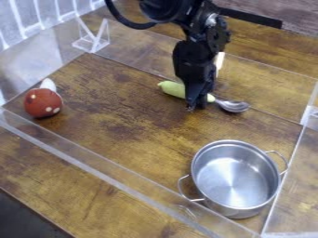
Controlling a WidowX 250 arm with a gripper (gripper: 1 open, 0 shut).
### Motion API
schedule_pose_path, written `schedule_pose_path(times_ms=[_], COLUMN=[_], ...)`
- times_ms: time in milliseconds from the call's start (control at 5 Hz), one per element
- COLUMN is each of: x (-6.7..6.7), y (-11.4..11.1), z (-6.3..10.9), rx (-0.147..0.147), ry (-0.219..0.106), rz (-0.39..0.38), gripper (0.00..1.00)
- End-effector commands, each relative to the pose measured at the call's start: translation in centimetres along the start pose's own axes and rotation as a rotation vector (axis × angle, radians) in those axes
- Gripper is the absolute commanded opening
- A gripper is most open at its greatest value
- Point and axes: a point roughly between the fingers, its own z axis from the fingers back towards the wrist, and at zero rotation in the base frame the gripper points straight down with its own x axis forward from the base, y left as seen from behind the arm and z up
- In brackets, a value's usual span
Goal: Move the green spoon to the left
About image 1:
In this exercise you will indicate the green handled metal spoon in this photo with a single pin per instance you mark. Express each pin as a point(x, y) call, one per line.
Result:
point(176, 90)

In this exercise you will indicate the red toy mushroom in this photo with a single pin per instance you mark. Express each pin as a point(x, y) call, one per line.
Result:
point(42, 101)

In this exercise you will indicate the black strip on table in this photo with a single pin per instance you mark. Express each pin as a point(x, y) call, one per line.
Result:
point(256, 19)

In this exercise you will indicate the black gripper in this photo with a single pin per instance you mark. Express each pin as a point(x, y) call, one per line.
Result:
point(193, 68)

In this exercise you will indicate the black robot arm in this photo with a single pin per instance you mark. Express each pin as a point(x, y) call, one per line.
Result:
point(207, 35)

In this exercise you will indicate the clear acrylic triangular bracket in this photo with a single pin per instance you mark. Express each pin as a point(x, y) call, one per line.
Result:
point(92, 42)

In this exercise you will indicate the stainless steel pot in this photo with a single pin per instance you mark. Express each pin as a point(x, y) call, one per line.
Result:
point(233, 177)

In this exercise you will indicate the clear acrylic enclosure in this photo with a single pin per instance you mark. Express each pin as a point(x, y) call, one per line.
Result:
point(102, 168)

